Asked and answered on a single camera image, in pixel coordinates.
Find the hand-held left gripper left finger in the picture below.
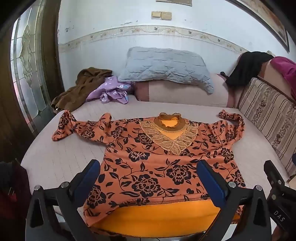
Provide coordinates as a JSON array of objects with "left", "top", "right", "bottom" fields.
[{"left": 26, "top": 159, "right": 101, "bottom": 241}]

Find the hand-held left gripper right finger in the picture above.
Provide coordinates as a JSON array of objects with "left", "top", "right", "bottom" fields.
[{"left": 196, "top": 160, "right": 272, "bottom": 241}]

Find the grey quilted pillow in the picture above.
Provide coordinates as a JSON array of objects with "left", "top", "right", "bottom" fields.
[{"left": 118, "top": 47, "right": 214, "bottom": 94}]

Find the purple floral cloth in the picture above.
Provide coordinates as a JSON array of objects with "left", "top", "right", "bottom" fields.
[{"left": 85, "top": 76, "right": 132, "bottom": 105}]

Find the large dark framed picture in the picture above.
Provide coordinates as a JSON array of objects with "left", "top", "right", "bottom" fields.
[{"left": 228, "top": 0, "right": 290, "bottom": 53}]

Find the pink beige cushion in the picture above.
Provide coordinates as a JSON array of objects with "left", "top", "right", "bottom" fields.
[{"left": 257, "top": 59, "right": 296, "bottom": 102}]

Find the pink bolster pillow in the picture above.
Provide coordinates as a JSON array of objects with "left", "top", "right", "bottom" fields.
[{"left": 134, "top": 74, "right": 241, "bottom": 108}]

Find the wooden door with stained glass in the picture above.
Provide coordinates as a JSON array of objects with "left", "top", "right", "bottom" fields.
[{"left": 0, "top": 0, "right": 65, "bottom": 160}]

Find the dark red cloth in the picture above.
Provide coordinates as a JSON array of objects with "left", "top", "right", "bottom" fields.
[{"left": 0, "top": 159, "right": 31, "bottom": 232}]

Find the magenta cloth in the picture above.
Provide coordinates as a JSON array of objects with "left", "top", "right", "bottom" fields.
[{"left": 270, "top": 56, "right": 296, "bottom": 93}]

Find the brown cloth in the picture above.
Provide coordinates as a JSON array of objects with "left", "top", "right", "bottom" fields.
[{"left": 51, "top": 67, "right": 112, "bottom": 114}]

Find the small framed picture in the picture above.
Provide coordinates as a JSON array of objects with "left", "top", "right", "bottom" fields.
[{"left": 156, "top": 0, "right": 193, "bottom": 6}]

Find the striped floral cushion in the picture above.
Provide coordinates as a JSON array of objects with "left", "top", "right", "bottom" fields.
[{"left": 238, "top": 77, "right": 296, "bottom": 176}]

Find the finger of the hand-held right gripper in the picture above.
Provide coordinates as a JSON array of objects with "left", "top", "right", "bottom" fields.
[{"left": 264, "top": 160, "right": 287, "bottom": 187}]

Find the black cloth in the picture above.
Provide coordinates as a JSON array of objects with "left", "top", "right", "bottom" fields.
[{"left": 225, "top": 51, "right": 274, "bottom": 87}]

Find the orange black floral shirt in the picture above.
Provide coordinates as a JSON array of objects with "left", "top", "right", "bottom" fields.
[{"left": 51, "top": 109, "right": 246, "bottom": 229}]

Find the bed with pink sheet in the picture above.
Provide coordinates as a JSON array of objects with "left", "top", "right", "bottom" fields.
[{"left": 21, "top": 94, "right": 289, "bottom": 241}]

